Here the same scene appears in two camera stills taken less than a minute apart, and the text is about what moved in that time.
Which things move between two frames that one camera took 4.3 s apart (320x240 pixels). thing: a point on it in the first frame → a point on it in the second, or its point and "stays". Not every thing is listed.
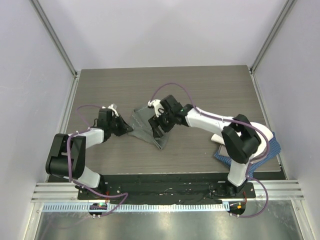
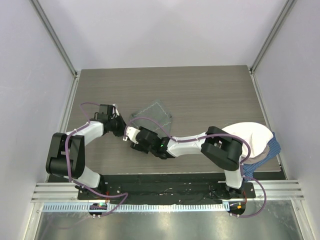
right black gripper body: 165,121 → 140,147
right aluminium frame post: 286,10 stays
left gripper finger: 121,122 stays
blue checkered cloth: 274,148 stays
